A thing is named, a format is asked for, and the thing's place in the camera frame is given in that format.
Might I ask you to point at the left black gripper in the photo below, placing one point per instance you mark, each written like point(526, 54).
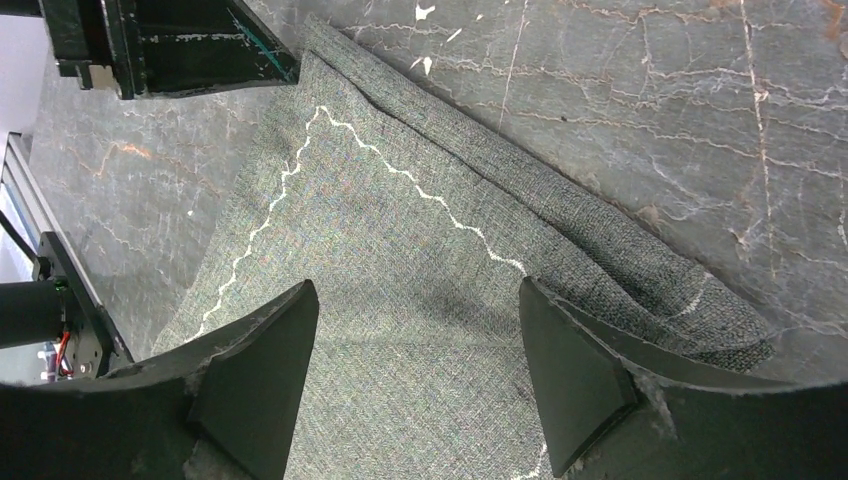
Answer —
point(165, 48)

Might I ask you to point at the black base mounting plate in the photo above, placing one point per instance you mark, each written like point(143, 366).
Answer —
point(57, 311)

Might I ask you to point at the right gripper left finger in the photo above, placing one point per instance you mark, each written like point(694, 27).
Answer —
point(227, 400)

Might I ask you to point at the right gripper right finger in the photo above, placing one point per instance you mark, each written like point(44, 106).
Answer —
point(613, 406)

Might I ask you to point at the grey cloth napkin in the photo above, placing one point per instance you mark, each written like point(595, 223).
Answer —
point(416, 225)

